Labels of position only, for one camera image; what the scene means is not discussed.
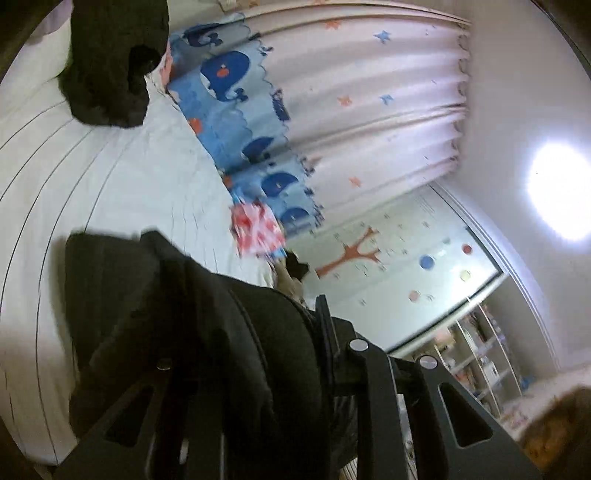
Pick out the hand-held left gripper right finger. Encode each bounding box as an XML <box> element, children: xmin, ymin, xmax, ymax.
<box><xmin>314</xmin><ymin>294</ymin><xmax>543</xmax><ymax>480</ymax></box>

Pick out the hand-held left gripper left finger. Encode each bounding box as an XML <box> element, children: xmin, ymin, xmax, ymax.
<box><xmin>53</xmin><ymin>357</ymin><xmax>227</xmax><ymax>480</ymax></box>

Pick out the black puffer jacket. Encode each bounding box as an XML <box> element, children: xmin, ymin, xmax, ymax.
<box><xmin>65</xmin><ymin>231</ymin><xmax>361</xmax><ymax>480</ymax></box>

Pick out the olive green jacket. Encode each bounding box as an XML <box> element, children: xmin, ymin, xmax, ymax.
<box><xmin>272</xmin><ymin>272</ymin><xmax>306</xmax><ymax>306</ymax></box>

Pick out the small black cloth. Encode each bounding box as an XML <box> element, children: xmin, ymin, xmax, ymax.
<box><xmin>285</xmin><ymin>251</ymin><xmax>311</xmax><ymax>281</ymax></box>

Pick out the white wardrobe with tree sticker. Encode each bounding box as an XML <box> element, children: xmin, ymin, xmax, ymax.
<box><xmin>277</xmin><ymin>182</ymin><xmax>504</xmax><ymax>358</ymax></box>

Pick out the pink checked cloth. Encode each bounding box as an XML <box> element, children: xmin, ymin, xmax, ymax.
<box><xmin>230</xmin><ymin>202</ymin><xmax>287</xmax><ymax>259</ymax></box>

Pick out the white storage shelf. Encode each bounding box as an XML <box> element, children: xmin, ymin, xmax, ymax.
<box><xmin>434</xmin><ymin>302</ymin><xmax>529</xmax><ymax>418</ymax></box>

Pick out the white striped duvet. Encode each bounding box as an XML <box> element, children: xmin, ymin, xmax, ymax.
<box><xmin>0</xmin><ymin>28</ymin><xmax>259</xmax><ymax>467</ymax></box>

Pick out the whale print curtain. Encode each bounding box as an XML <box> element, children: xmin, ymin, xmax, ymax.
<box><xmin>164</xmin><ymin>4</ymin><xmax>474</xmax><ymax>252</ymax></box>

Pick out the person's brown hair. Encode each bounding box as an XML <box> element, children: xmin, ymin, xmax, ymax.
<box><xmin>517</xmin><ymin>387</ymin><xmax>591</xmax><ymax>480</ymax></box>

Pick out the round ceiling lamp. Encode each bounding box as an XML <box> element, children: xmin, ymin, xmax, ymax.
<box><xmin>526</xmin><ymin>142</ymin><xmax>591</xmax><ymax>241</ymax></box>

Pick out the black fleece garment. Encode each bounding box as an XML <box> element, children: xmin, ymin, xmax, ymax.
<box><xmin>58</xmin><ymin>0</ymin><xmax>169</xmax><ymax>128</ymax></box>

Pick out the purple and lilac quilted jacket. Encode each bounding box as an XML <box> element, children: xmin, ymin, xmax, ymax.
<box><xmin>34</xmin><ymin>0</ymin><xmax>77</xmax><ymax>35</ymax></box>

